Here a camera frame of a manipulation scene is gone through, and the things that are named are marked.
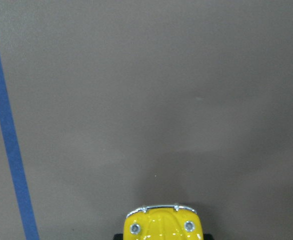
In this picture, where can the yellow beetle toy car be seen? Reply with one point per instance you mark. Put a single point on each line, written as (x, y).
(163, 222)

